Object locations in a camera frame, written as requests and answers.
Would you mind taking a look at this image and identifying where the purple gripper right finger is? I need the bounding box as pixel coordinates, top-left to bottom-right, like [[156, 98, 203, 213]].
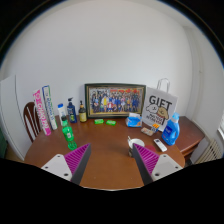
[[133, 144, 183, 185]]

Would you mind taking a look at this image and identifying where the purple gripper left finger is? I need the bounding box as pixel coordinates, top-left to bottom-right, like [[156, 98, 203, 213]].
[[42, 144, 91, 185]]

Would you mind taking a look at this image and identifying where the white remote control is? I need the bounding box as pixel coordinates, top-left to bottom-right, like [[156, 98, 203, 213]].
[[154, 139, 167, 152]]

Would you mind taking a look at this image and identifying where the white mug with spoon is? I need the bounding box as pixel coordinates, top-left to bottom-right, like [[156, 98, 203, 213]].
[[127, 136, 145, 157]]

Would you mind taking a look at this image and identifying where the green plastic bottle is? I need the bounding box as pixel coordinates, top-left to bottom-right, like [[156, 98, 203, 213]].
[[61, 115, 77, 150]]

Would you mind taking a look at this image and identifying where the blue detergent bottle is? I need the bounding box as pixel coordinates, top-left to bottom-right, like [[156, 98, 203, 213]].
[[162, 113, 180, 146]]

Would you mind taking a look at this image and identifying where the small snack packet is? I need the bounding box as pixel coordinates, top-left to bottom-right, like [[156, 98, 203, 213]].
[[141, 127, 154, 136]]

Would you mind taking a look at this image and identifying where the small orange blue box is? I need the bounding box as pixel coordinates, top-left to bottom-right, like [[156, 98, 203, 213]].
[[151, 123, 160, 133]]

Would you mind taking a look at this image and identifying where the blue tissue pack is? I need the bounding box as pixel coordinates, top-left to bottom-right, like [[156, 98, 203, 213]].
[[126, 113, 142, 127]]

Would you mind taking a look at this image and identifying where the green soap bar left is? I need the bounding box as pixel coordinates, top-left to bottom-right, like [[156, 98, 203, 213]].
[[94, 119, 104, 124]]

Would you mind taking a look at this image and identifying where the green soap bar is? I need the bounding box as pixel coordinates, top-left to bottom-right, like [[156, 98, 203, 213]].
[[106, 120, 116, 126], [94, 119, 104, 124]]

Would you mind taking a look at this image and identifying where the white small bottle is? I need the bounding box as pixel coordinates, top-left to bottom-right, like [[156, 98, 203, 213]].
[[58, 103, 66, 124]]

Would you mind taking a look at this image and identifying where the green soap bar right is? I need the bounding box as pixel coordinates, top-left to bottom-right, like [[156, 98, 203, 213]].
[[106, 120, 116, 126]]

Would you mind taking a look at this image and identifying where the dark blue pump bottle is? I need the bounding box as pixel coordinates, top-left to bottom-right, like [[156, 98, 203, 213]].
[[67, 98, 77, 123]]

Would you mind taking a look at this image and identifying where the white gift paper bag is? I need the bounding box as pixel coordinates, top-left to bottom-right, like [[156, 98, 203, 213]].
[[142, 78, 178, 131]]

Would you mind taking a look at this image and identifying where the white radiator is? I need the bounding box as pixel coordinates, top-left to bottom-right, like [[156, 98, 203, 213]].
[[196, 139, 222, 164]]

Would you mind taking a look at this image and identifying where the wooden chair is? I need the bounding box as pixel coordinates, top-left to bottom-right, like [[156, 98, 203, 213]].
[[23, 102, 41, 141]]

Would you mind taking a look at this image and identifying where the framed group photo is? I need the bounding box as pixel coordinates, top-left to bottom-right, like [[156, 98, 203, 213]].
[[84, 83, 146, 118]]

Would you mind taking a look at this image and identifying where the pink tall box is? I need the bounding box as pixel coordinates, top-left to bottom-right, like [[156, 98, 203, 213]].
[[33, 89, 51, 136]]

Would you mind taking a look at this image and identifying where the white board panel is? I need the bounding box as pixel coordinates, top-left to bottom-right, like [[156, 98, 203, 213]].
[[0, 76, 31, 160]]

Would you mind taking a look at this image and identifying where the white green tall box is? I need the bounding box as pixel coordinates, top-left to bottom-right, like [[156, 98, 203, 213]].
[[42, 85, 58, 130]]

